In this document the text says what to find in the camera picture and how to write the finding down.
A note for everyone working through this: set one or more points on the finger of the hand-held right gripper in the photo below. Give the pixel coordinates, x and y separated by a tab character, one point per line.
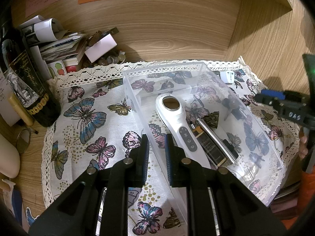
270	94

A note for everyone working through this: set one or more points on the white handheld massager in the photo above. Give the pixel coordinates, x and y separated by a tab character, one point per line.
172	118

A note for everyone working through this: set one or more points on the black rectangular bottle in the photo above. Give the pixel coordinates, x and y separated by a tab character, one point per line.
209	150

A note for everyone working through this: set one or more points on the dark pleated fan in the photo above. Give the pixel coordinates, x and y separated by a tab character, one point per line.
211	120

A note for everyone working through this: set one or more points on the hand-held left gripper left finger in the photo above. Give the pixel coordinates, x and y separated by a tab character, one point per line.
144	157

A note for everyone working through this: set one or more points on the white plug adapter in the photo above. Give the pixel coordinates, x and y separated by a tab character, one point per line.
227	76

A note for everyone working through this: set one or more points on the dark wine bottle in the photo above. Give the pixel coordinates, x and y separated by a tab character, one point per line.
27	83

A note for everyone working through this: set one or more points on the small round mirror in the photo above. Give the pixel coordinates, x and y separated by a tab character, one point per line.
23	140

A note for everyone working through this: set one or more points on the stack of papers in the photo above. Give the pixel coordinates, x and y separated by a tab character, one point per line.
59	46

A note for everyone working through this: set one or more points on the person's right forearm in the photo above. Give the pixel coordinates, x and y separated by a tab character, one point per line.
307	191

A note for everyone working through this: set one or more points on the clear plastic box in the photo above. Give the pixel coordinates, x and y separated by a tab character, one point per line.
256	140

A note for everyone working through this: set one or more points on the person's right hand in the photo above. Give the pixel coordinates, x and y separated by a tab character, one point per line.
304	143

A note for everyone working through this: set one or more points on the butterfly print cloth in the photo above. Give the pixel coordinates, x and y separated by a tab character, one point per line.
86	127

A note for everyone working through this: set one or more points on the silver metal tube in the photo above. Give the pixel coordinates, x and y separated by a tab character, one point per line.
214	139

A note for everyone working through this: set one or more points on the small black block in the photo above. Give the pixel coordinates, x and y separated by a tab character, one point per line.
231	148

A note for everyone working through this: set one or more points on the white card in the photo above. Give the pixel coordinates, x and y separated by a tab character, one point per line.
101	48

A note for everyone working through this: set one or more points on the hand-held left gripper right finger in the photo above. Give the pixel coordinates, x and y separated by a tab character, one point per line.
169	157

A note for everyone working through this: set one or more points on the pile of small stones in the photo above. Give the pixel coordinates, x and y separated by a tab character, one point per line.
110	59

